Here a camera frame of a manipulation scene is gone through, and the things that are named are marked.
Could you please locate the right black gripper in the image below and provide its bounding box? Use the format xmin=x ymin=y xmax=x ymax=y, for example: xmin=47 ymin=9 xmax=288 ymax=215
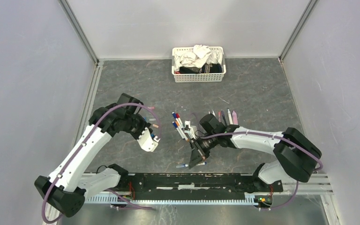
xmin=188 ymin=132 xmax=218 ymax=168

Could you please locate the thin purple pen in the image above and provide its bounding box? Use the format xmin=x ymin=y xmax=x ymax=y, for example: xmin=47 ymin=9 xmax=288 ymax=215
xmin=218 ymin=110 xmax=222 ymax=122

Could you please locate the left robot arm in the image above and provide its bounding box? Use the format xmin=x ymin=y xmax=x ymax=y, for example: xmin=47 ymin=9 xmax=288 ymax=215
xmin=34 ymin=93 xmax=160 ymax=218

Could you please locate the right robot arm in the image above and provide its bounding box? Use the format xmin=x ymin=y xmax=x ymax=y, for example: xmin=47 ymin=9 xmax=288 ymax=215
xmin=183 ymin=114 xmax=323 ymax=191

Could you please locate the orange tip white marker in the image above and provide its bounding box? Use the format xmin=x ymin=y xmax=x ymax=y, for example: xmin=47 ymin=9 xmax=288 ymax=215
xmin=172 ymin=121 xmax=189 ymax=142

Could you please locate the white plastic basket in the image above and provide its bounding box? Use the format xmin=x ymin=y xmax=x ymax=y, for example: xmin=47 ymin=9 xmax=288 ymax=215
xmin=171 ymin=58 xmax=226 ymax=83

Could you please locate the black printed cloth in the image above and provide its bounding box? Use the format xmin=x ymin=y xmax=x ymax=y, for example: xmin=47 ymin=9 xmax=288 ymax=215
xmin=178 ymin=64 xmax=223 ymax=74

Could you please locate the white crumpled cloth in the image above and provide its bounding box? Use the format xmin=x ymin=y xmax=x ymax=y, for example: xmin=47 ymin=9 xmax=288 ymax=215
xmin=172 ymin=45 xmax=224 ymax=71

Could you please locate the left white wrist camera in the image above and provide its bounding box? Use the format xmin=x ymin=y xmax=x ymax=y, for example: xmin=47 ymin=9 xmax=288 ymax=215
xmin=137 ymin=127 xmax=161 ymax=152

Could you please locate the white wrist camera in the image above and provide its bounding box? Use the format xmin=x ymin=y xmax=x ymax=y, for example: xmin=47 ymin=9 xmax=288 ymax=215
xmin=183 ymin=120 xmax=197 ymax=139
xmin=137 ymin=127 xmax=161 ymax=152

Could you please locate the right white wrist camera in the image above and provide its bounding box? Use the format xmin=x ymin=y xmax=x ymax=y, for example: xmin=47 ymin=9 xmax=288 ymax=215
xmin=183 ymin=120 xmax=197 ymax=139

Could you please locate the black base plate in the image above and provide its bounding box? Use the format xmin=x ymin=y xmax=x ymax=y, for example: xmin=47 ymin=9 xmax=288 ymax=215
xmin=112 ymin=173 xmax=284 ymax=201

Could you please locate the white cable duct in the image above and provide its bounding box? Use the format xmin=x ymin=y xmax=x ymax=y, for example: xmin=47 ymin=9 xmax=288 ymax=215
xmin=85 ymin=192 xmax=258 ymax=206

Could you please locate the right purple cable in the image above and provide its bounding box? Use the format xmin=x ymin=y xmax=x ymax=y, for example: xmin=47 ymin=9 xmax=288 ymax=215
xmin=195 ymin=130 xmax=324 ymax=210

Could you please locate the purple cable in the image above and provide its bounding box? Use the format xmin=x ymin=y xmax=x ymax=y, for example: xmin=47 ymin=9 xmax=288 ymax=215
xmin=41 ymin=102 xmax=163 ymax=224
xmin=195 ymin=130 xmax=324 ymax=210

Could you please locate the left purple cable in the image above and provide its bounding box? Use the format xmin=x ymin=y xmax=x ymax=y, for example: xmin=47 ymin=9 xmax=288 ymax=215
xmin=41 ymin=102 xmax=163 ymax=224

